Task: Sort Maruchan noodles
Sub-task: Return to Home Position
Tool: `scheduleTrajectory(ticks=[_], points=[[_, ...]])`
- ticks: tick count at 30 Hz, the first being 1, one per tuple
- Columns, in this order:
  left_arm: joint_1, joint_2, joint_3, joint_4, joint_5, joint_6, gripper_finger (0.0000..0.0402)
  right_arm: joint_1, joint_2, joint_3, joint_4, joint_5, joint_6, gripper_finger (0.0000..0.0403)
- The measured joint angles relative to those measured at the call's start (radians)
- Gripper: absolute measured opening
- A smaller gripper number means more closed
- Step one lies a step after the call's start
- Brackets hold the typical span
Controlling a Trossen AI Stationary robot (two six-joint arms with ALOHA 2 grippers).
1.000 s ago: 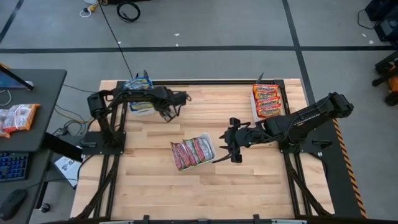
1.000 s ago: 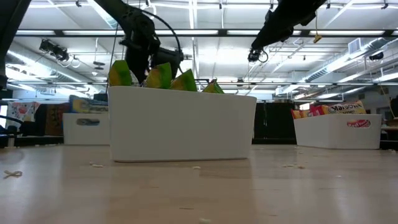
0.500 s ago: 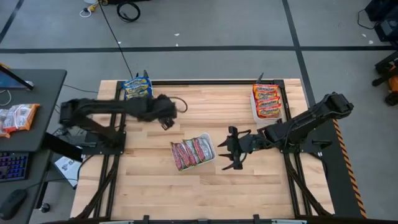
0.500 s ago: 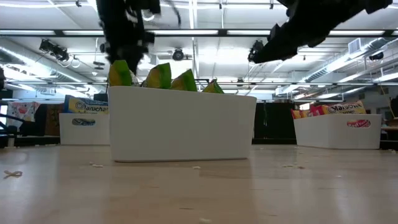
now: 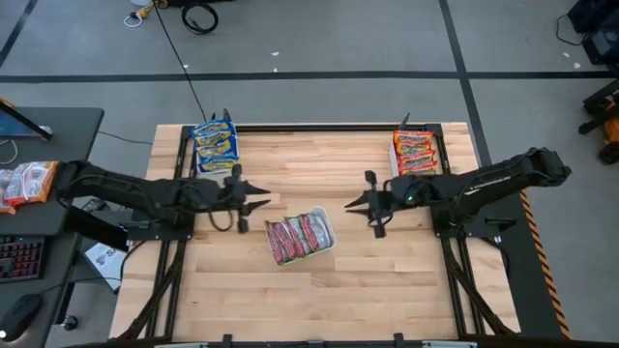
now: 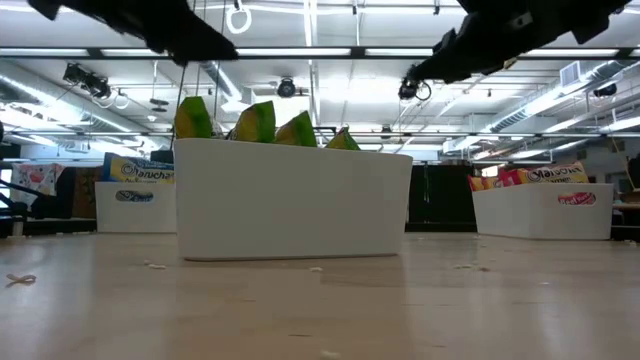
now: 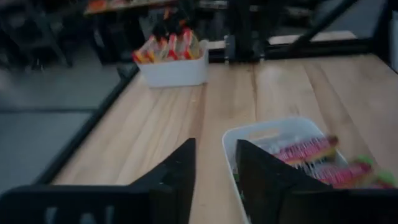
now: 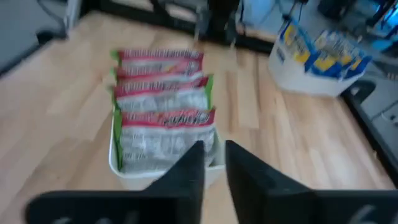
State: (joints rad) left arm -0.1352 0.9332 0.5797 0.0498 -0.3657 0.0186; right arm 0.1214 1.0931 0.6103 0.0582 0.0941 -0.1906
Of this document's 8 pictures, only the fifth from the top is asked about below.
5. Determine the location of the coiled black cable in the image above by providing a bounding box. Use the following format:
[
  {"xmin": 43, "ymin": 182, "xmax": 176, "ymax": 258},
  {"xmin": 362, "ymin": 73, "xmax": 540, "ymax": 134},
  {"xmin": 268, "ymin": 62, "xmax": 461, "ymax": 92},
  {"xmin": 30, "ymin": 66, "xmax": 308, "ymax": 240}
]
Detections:
[{"xmin": 181, "ymin": 2, "xmax": 220, "ymax": 36}]

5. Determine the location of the black floor platform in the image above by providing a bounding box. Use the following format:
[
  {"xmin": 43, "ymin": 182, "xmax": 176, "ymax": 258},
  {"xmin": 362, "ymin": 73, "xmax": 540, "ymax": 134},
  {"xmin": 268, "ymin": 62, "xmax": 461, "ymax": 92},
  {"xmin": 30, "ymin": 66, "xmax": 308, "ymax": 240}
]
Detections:
[{"xmin": 476, "ymin": 166, "xmax": 575, "ymax": 340}]

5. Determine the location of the black and orange chair base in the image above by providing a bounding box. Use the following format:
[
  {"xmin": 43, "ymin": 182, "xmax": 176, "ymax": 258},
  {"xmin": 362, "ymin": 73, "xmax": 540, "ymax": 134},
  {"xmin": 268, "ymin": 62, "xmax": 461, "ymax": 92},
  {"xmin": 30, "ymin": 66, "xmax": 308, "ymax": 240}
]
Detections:
[{"xmin": 578, "ymin": 79, "xmax": 619, "ymax": 165}]

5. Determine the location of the white plastic bin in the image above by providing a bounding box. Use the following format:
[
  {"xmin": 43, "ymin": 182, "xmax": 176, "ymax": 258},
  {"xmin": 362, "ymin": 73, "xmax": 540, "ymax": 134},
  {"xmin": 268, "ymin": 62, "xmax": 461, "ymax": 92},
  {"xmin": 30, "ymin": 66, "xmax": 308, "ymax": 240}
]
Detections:
[
  {"xmin": 263, "ymin": 205, "xmax": 338, "ymax": 267},
  {"xmin": 388, "ymin": 128, "xmax": 439, "ymax": 179},
  {"xmin": 191, "ymin": 120, "xmax": 241, "ymax": 179}
]

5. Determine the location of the black desk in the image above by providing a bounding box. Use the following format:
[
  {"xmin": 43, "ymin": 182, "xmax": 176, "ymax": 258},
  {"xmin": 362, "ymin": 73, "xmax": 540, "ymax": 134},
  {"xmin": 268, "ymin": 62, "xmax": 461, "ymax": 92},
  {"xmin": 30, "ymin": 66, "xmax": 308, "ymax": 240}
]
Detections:
[{"xmin": 0, "ymin": 106, "xmax": 105, "ymax": 348}]

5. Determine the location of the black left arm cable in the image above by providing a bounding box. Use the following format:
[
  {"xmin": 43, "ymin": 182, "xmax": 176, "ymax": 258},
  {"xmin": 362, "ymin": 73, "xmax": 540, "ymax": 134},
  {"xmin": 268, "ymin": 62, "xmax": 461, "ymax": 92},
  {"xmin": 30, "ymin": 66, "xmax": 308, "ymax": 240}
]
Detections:
[{"xmin": 207, "ymin": 205, "xmax": 237, "ymax": 233}]

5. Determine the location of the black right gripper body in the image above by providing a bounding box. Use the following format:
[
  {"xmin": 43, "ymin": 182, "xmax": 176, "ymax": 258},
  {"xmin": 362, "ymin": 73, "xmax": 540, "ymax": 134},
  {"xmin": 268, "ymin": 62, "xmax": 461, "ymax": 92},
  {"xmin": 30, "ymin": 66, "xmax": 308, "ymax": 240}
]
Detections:
[{"xmin": 365, "ymin": 169, "xmax": 429, "ymax": 239}]

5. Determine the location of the white and yellow extension cord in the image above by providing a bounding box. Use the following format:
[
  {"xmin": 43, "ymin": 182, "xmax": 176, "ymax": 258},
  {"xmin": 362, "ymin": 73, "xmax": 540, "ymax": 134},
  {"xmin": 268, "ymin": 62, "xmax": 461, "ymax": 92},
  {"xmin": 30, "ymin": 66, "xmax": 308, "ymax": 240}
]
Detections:
[{"xmin": 123, "ymin": 0, "xmax": 156, "ymax": 29}]

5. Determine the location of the black aluminium table frame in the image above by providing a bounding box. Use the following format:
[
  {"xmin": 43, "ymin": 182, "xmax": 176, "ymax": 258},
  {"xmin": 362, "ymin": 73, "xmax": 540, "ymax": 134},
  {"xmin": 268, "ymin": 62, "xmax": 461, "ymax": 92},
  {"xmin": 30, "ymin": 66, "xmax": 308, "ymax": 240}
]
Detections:
[{"xmin": 113, "ymin": 123, "xmax": 523, "ymax": 348}]

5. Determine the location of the black computer mouse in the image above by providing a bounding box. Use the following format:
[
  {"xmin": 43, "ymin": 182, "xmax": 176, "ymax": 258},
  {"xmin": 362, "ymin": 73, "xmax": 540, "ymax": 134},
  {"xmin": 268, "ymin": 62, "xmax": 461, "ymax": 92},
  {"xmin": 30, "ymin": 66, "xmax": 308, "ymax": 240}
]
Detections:
[{"xmin": 0, "ymin": 293, "xmax": 44, "ymax": 342}]

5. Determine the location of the long black floor cable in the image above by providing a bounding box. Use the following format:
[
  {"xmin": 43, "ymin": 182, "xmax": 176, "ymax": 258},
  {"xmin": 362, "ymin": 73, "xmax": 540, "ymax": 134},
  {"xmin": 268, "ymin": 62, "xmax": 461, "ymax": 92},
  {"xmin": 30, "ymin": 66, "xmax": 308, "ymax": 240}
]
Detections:
[{"xmin": 152, "ymin": 0, "xmax": 209, "ymax": 122}]

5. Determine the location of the yellow black hazard strip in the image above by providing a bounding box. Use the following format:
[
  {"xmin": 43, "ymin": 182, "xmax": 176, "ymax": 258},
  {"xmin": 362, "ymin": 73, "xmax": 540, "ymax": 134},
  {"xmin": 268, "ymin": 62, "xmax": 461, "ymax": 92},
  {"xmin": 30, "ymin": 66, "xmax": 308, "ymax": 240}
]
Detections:
[{"xmin": 515, "ymin": 186, "xmax": 573, "ymax": 339}]

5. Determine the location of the black desk cable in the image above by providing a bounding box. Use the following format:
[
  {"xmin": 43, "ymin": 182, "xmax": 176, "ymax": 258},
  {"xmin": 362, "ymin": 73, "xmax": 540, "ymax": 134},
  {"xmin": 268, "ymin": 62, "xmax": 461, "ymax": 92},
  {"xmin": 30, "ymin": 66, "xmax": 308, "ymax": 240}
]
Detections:
[{"xmin": 99, "ymin": 130, "xmax": 154, "ymax": 146}]

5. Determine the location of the laptop screen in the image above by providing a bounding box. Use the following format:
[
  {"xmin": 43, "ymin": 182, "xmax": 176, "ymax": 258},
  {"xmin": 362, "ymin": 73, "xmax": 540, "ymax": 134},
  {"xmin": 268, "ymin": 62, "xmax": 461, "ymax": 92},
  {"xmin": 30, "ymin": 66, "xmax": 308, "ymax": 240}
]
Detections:
[{"xmin": 0, "ymin": 99, "xmax": 54, "ymax": 141}]

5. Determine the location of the black equipment case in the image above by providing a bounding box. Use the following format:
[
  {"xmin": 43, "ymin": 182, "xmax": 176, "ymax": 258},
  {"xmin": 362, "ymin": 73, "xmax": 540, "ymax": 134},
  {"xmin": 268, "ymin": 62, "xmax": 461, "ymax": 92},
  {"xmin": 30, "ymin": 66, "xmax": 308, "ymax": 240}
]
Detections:
[{"xmin": 555, "ymin": 0, "xmax": 619, "ymax": 67}]

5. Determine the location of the white printed paper sheet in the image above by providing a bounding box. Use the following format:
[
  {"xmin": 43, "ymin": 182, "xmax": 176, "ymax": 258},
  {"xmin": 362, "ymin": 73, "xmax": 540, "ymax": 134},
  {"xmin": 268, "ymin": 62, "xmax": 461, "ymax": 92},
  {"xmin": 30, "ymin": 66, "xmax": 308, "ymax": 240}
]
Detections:
[{"xmin": 82, "ymin": 241, "xmax": 128, "ymax": 294}]

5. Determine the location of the lime chili shrimp ramen pack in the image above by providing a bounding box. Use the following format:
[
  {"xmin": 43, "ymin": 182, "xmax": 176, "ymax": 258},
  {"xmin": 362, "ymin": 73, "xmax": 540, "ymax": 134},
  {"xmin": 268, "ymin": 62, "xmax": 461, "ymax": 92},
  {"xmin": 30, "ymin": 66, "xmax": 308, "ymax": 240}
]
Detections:
[
  {"xmin": 265, "ymin": 220, "xmax": 291, "ymax": 266},
  {"xmin": 276, "ymin": 217, "xmax": 305, "ymax": 261},
  {"xmin": 288, "ymin": 215, "xmax": 318, "ymax": 257},
  {"xmin": 300, "ymin": 212, "xmax": 334, "ymax": 253}
]

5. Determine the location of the backlit black keyboard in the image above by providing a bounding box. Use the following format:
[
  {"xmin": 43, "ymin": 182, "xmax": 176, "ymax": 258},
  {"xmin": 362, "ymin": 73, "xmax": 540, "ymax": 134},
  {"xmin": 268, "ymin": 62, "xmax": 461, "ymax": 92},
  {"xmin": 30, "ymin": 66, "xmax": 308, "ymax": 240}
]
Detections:
[{"xmin": 0, "ymin": 235, "xmax": 47, "ymax": 284}]

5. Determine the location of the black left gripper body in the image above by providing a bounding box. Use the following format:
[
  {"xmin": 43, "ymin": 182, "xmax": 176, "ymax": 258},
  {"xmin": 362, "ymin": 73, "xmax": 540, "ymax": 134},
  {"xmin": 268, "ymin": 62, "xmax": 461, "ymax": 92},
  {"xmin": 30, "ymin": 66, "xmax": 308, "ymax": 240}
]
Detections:
[{"xmin": 210, "ymin": 163, "xmax": 250, "ymax": 234}]

